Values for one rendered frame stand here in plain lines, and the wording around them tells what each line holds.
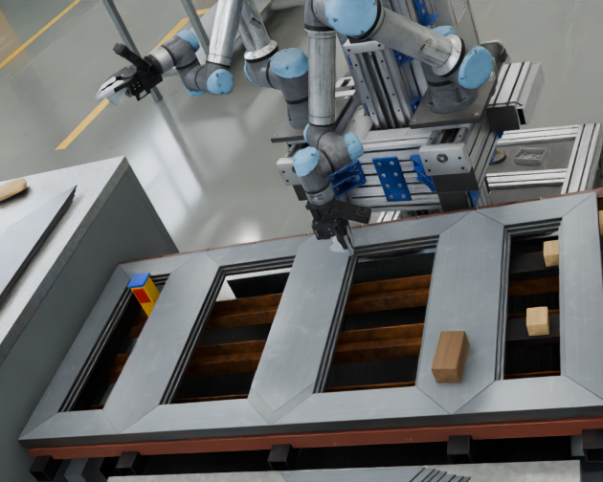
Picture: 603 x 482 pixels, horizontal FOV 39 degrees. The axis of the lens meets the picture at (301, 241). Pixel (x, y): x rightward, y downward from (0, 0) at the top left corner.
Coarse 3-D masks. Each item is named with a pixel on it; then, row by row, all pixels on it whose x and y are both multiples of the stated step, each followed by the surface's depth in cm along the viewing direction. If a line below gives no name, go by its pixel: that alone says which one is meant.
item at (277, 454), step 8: (272, 448) 207; (280, 448) 206; (288, 448) 206; (272, 456) 205; (280, 456) 204; (288, 456) 204; (296, 456) 208; (272, 464) 206; (280, 464) 208; (288, 464) 204
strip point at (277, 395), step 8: (264, 384) 215; (272, 384) 214; (280, 384) 213; (288, 384) 212; (296, 384) 211; (304, 384) 210; (264, 392) 213; (272, 392) 212; (280, 392) 211; (288, 392) 210; (296, 392) 209; (264, 400) 211; (272, 400) 210; (280, 400) 209; (288, 400) 208; (272, 408) 207
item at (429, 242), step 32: (544, 224) 227; (288, 256) 256; (352, 256) 246; (96, 352) 255; (192, 352) 241; (320, 384) 210; (416, 384) 198; (448, 416) 187; (480, 416) 185; (512, 416) 182; (544, 416) 180; (576, 416) 178
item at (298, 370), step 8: (288, 360) 219; (296, 360) 218; (304, 360) 217; (312, 360) 216; (320, 360) 215; (264, 368) 220; (272, 368) 219; (280, 368) 218; (288, 368) 217; (296, 368) 216; (304, 368) 214; (312, 368) 213; (256, 376) 219; (264, 376) 218; (272, 376) 217; (280, 376) 215; (288, 376) 214; (296, 376) 213; (304, 376) 212; (312, 376) 211; (256, 384) 216
